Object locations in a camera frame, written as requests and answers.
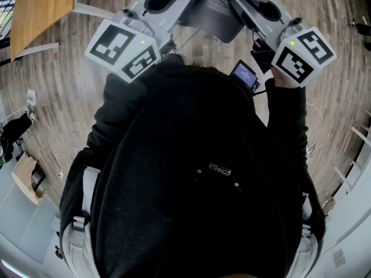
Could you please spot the white wall box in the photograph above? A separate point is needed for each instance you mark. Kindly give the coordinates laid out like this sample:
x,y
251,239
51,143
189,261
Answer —
x,y
31,95

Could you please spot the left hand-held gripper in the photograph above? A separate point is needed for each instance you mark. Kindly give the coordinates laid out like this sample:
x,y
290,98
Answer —
x,y
136,36

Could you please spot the small black screen device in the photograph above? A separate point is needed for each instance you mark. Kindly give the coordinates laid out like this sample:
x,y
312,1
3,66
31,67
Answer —
x,y
244,75

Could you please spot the black floor equipment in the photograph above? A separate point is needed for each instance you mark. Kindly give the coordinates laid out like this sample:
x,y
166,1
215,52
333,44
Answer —
x,y
362,29

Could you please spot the black bag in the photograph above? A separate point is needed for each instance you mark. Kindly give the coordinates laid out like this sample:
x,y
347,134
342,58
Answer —
x,y
14,132

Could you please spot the person's left forearm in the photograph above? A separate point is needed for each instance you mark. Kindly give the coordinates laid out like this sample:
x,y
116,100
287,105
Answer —
x,y
119,109

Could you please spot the white cabinet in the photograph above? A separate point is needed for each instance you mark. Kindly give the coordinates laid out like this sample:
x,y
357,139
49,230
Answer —
x,y
26,227

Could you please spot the person's right forearm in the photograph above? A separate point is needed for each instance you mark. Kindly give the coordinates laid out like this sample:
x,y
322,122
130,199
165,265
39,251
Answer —
x,y
287,117

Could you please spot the dark grey cap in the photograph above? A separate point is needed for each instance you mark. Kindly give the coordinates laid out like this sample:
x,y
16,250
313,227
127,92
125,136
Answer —
x,y
211,19

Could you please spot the white shelf rack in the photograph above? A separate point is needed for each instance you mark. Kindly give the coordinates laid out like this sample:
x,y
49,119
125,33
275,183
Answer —
x,y
355,158

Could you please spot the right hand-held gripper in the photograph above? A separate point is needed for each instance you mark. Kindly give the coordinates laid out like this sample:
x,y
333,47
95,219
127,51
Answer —
x,y
301,56

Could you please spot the wooden table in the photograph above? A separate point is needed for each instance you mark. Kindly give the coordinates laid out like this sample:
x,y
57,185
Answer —
x,y
40,13

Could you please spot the light wooden stool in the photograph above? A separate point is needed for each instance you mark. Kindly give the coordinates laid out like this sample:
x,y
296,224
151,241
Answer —
x,y
27,178

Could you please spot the person's black sweater torso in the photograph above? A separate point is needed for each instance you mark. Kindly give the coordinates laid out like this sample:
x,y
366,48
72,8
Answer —
x,y
188,169

